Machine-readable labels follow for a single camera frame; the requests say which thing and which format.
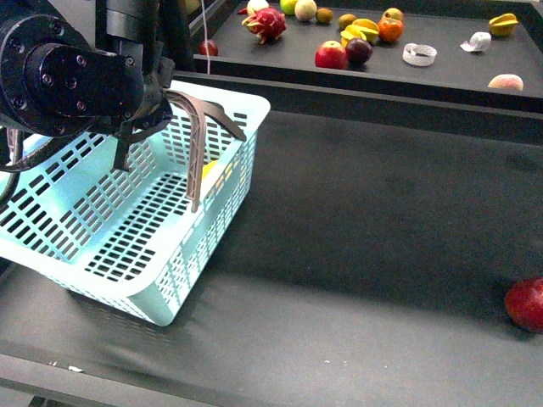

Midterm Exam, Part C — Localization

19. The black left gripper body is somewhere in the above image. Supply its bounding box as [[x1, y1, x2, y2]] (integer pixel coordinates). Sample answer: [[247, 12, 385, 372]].
[[0, 12, 176, 141]]

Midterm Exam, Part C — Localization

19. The white crumpled paper roll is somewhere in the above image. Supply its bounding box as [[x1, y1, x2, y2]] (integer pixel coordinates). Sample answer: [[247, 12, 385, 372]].
[[460, 31, 491, 53]]

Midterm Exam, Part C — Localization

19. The brown kiwi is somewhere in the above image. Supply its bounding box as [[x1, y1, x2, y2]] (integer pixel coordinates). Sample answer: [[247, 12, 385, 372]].
[[316, 8, 333, 25]]

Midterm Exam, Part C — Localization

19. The dark purple plum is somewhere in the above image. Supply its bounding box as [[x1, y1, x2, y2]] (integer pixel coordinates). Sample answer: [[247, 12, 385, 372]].
[[345, 37, 373, 66]]

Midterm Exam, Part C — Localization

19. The yellow mango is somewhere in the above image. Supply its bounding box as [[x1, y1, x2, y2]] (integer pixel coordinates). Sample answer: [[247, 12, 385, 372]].
[[202, 160, 218, 181]]

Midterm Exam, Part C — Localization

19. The small red apple left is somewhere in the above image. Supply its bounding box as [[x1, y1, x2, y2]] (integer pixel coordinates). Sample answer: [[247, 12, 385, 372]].
[[199, 39, 219, 57]]

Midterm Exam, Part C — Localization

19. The white round fruit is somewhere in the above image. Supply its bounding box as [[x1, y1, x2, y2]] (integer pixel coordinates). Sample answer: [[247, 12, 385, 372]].
[[246, 0, 269, 15]]

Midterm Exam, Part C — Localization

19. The red apple on shelf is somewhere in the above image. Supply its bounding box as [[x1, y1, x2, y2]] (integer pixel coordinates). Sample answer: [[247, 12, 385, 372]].
[[315, 41, 348, 70]]

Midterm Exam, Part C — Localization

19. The red apple on table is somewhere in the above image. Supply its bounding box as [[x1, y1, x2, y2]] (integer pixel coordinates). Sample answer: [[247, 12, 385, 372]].
[[505, 277, 542, 334]]

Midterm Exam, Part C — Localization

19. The yellow star fruit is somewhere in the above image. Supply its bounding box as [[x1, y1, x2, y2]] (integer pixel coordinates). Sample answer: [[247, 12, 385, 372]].
[[489, 13, 519, 37], [340, 19, 379, 47]]

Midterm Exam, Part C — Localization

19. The yellow star fruit centre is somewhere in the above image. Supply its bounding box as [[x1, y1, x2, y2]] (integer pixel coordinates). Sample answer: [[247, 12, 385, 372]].
[[340, 19, 379, 47]]

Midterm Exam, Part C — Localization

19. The light blue plastic basket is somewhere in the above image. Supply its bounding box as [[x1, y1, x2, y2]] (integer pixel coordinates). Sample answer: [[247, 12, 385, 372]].
[[1, 81, 270, 326]]

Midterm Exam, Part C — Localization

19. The pale peach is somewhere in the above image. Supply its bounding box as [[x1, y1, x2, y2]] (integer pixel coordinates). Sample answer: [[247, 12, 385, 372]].
[[488, 74, 523, 92]]

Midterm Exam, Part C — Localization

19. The orange persimmon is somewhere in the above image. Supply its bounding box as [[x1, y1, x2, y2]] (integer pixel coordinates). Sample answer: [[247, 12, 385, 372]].
[[378, 18, 404, 43]]

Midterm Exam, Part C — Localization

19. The white hanging string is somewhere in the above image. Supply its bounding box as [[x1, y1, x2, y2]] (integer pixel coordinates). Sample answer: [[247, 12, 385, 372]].
[[200, 0, 212, 74]]

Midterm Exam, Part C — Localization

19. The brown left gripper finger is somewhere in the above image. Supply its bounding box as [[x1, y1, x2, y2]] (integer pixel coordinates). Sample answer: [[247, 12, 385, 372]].
[[193, 98, 247, 142]]

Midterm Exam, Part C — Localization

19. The small brown-green fruit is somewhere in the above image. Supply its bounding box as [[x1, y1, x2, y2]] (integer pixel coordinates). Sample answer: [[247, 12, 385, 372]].
[[338, 14, 356, 30]]

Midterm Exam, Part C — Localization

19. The red dragon fruit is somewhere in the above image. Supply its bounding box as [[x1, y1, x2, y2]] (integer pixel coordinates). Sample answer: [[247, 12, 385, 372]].
[[241, 7, 287, 44]]

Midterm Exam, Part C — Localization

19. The grey-brown left gripper finger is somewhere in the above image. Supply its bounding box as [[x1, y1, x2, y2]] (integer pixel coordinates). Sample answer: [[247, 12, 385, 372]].
[[166, 91, 206, 213]]

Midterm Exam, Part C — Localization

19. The yellow star fruit right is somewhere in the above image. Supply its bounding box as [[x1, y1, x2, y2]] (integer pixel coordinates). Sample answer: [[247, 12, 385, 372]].
[[489, 13, 519, 37]]

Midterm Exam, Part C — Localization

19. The black display tray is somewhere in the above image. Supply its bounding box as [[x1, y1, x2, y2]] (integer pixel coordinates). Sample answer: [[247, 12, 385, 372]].
[[190, 1, 542, 114]]

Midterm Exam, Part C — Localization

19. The green apple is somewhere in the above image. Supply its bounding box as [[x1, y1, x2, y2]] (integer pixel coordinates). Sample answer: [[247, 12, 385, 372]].
[[279, 0, 298, 16]]

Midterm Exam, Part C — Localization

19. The pale round melon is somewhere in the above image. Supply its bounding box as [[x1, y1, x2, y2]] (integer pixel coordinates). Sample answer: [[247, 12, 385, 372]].
[[294, 0, 317, 22]]

